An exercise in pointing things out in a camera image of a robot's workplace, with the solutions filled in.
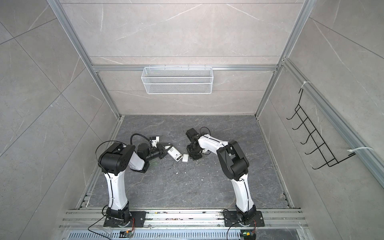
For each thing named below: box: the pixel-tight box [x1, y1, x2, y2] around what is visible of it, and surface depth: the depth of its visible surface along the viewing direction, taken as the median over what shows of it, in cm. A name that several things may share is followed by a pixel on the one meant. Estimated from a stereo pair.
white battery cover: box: [182, 154, 189, 162], surface depth 97 cm
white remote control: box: [167, 146, 183, 162], surface depth 94 cm
